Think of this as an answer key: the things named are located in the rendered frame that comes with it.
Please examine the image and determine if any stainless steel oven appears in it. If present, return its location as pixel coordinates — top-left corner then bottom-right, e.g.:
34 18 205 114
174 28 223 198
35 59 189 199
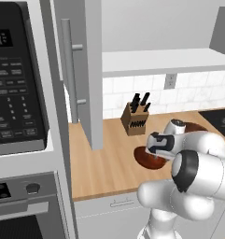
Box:
0 172 72 239

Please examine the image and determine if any black oven knob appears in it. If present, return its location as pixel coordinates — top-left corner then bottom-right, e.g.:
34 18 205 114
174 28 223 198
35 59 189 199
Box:
25 182 41 195

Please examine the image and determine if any grey tall appliance cabinet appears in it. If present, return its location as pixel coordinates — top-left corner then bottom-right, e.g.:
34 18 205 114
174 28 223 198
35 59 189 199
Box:
0 0 79 239

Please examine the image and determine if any small brown bowl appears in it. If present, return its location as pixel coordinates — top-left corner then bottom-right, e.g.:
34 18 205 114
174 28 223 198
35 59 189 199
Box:
134 145 171 171

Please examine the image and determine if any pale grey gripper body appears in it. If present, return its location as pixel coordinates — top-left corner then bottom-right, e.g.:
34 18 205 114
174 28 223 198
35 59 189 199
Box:
145 145 177 163

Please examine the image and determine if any white open wall cabinet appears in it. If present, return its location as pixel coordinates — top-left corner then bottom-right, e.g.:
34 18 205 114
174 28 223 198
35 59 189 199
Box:
101 0 225 78

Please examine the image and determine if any black hob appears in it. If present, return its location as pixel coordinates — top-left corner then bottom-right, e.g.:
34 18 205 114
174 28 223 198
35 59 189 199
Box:
198 107 225 143

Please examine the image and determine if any wooden knife block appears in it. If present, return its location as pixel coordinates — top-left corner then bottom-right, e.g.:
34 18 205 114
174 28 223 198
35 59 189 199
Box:
120 102 150 137

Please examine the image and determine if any white drawer front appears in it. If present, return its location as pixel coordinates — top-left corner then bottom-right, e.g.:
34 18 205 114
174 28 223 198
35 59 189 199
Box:
73 190 150 219

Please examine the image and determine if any grey bar door handle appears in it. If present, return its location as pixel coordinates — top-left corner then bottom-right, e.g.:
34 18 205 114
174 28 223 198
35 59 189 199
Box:
61 18 88 124

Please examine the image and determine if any white base cabinet door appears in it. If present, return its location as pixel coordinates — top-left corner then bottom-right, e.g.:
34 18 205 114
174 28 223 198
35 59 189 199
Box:
75 208 154 239

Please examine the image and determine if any black microwave oven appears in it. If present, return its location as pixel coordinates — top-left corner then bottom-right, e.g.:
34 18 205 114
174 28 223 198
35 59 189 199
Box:
0 0 50 157

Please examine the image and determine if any grey wall power outlet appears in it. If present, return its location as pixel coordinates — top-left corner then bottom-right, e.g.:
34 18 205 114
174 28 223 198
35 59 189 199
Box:
163 73 178 91

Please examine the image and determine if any grey cabinet door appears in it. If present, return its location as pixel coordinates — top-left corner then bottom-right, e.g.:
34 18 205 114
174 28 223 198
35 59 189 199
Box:
52 0 105 151
208 6 225 59

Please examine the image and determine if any large brown bowl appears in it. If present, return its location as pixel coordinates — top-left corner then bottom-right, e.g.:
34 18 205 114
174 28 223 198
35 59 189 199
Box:
169 119 208 134

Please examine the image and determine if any grey drawer handle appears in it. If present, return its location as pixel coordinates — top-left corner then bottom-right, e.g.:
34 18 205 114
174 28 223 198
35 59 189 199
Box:
109 198 135 208

